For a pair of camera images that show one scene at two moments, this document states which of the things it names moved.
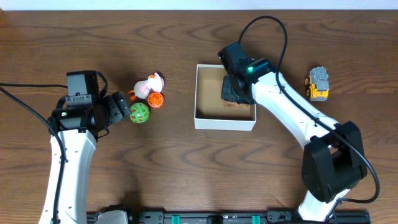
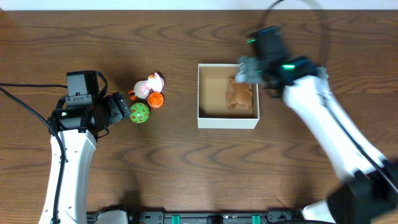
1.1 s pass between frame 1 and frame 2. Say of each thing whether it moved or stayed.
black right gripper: moved
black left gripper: stayed
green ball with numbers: stayed
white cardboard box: stayed
